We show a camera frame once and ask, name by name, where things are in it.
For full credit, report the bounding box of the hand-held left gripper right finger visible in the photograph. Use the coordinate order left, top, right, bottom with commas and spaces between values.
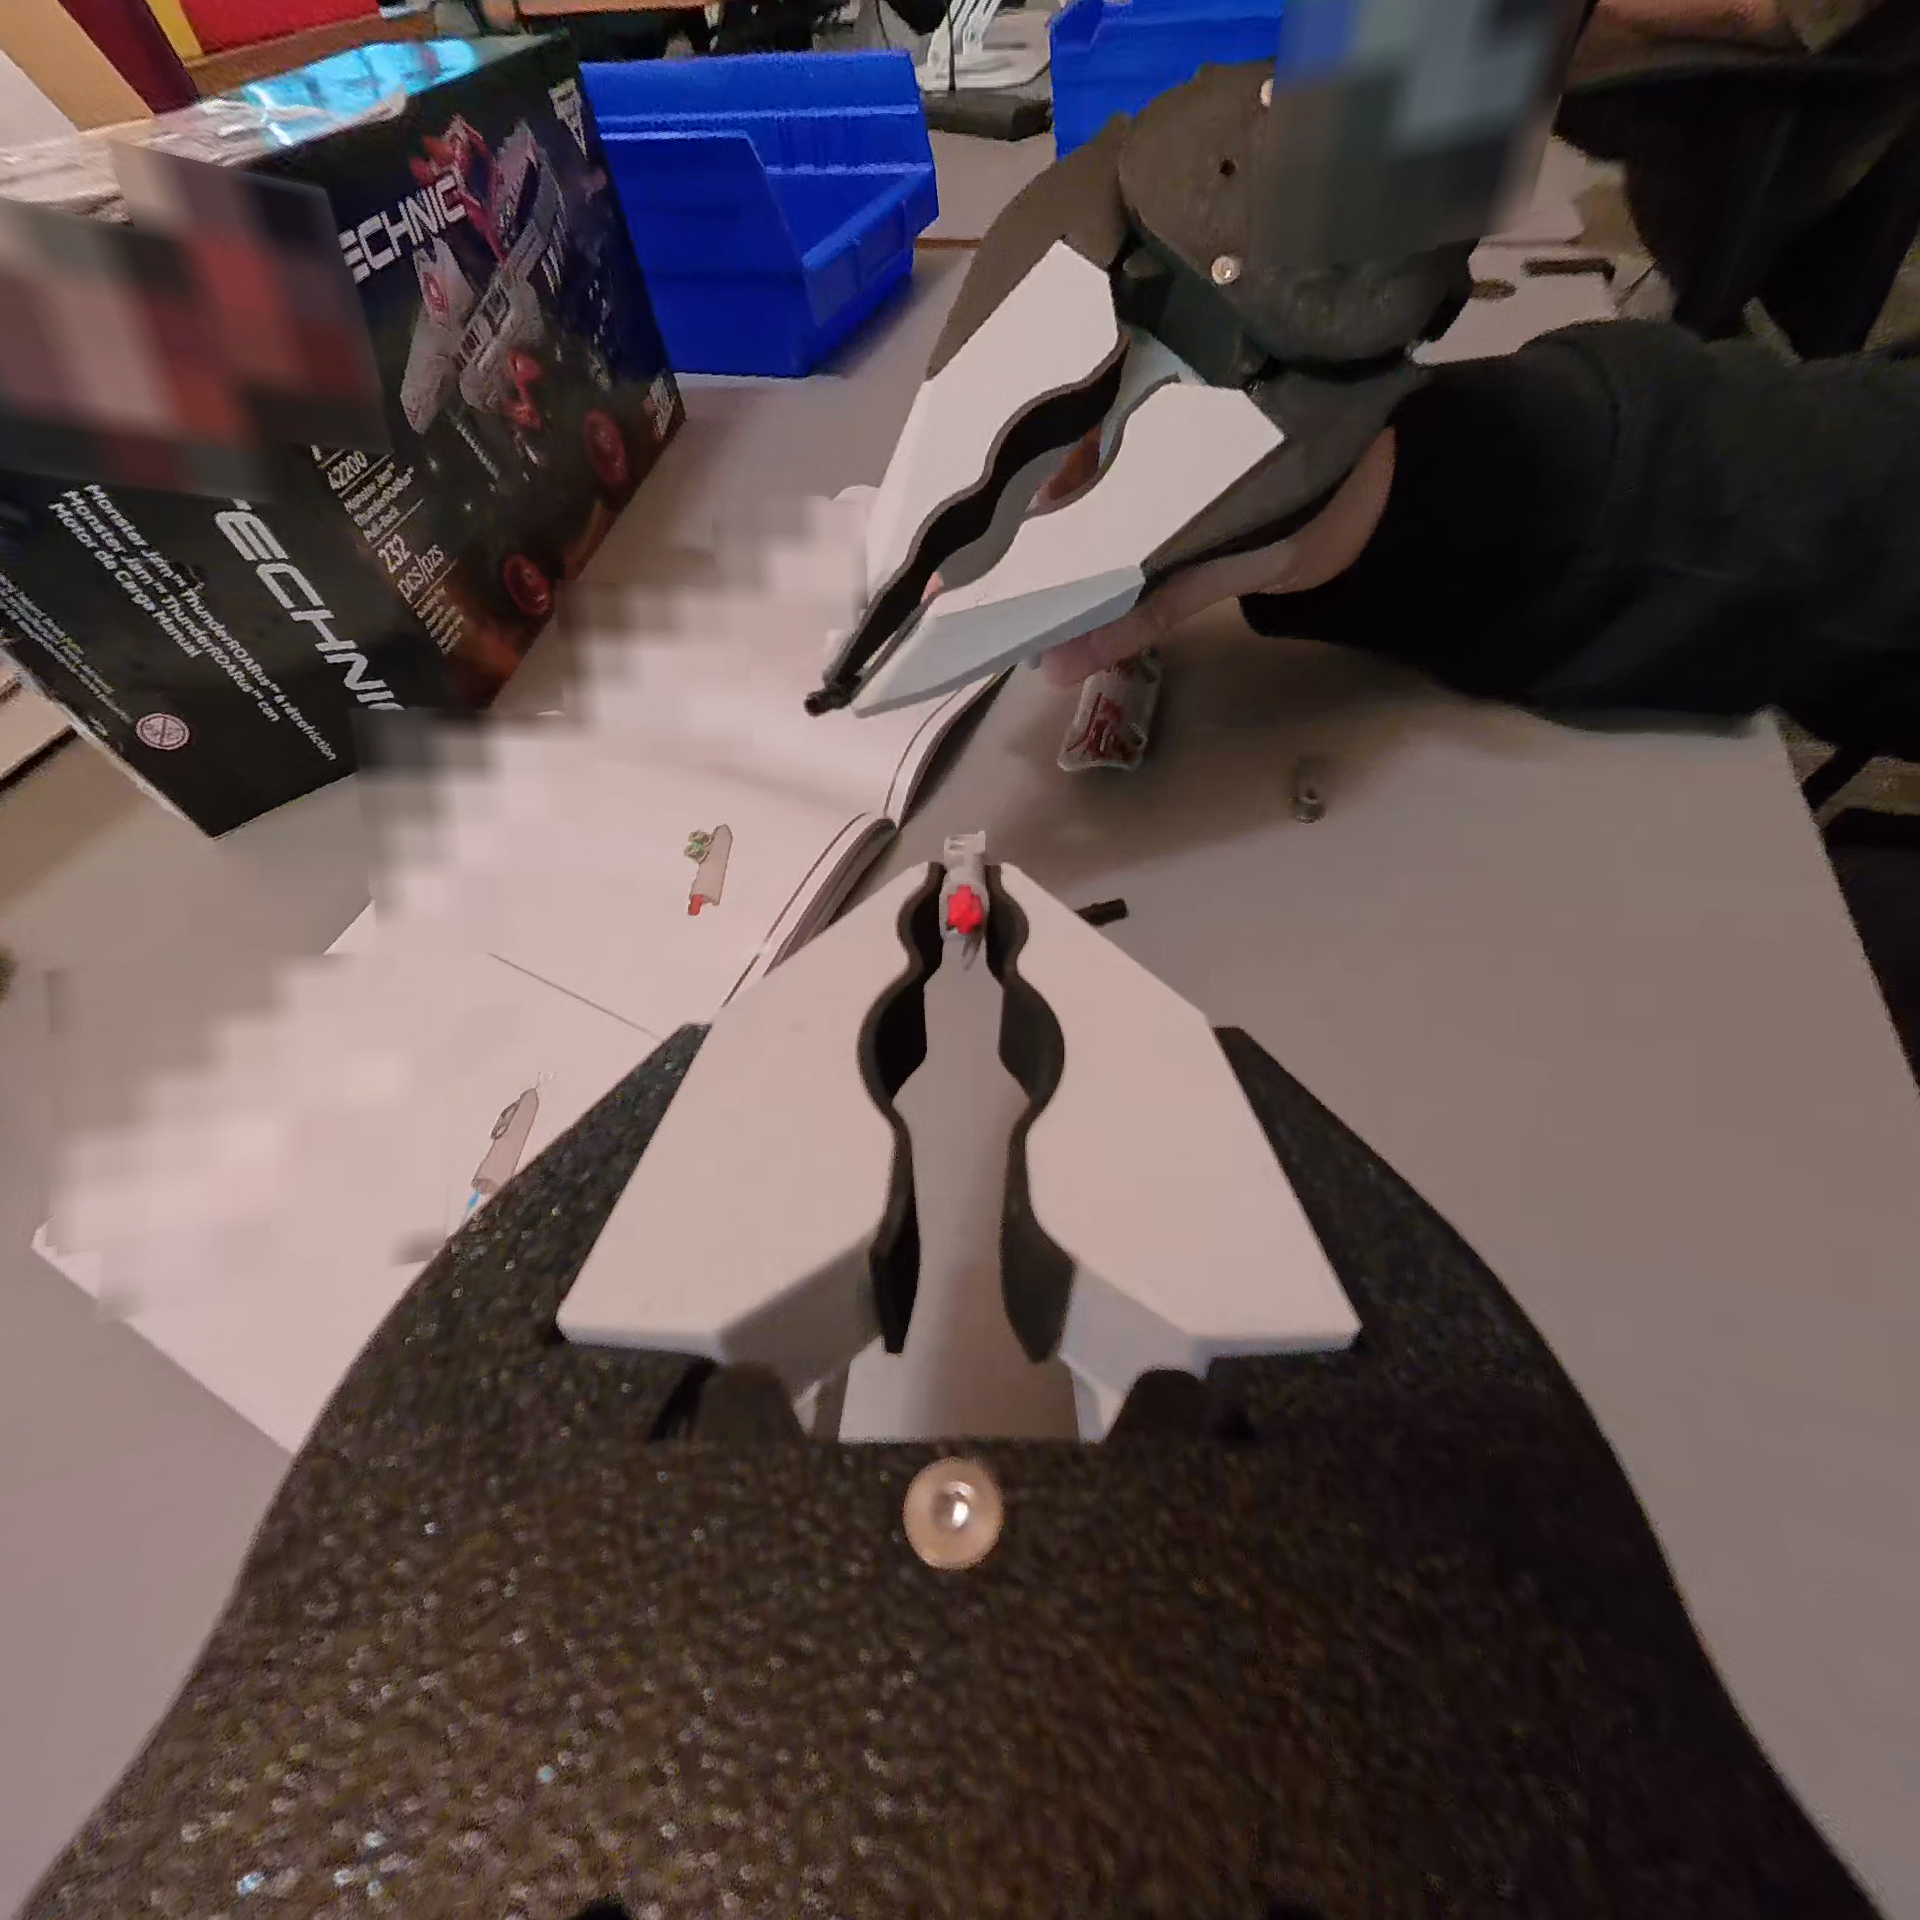
996, 859, 1365, 1446

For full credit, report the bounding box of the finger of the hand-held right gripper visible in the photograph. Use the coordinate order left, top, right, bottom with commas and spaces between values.
805, 238, 1131, 713
846, 336, 1287, 719

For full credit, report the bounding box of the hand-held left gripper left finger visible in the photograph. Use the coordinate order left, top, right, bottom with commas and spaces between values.
557, 859, 924, 1443

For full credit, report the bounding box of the small grey and red toy part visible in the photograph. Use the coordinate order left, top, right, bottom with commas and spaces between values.
941, 834, 996, 979

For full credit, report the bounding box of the person's right forearm black sleeve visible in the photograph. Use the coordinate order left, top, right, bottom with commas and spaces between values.
1246, 321, 1920, 761

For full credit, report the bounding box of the grey desk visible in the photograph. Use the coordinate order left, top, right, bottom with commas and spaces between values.
0, 245, 1881, 1920

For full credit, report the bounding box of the person's right hand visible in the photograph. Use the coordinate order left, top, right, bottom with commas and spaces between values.
1039, 429, 1403, 689

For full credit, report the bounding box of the clear plastic packet red print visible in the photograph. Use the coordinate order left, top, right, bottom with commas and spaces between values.
1061, 651, 1168, 778

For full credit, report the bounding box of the blue plastic storage bin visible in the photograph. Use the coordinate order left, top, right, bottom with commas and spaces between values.
1049, 0, 1294, 157
575, 53, 941, 380

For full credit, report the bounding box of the open white instruction booklet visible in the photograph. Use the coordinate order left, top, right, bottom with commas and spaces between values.
30, 445, 1052, 1460

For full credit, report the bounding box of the black toy set box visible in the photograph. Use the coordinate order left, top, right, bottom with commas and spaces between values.
0, 34, 686, 839

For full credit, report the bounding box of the person's dark clothing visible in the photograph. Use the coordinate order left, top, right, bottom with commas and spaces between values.
1560, 0, 1920, 359

